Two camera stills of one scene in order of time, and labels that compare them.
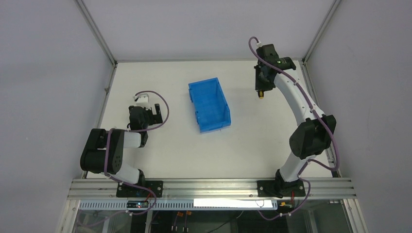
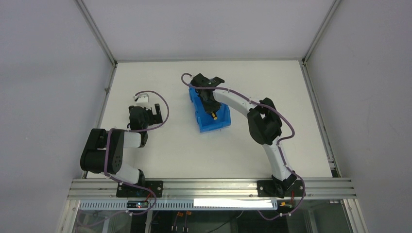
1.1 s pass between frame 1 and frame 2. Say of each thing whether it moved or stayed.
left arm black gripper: stayed
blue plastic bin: stayed
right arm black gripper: moved
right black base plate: stayed
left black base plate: stayed
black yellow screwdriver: moved
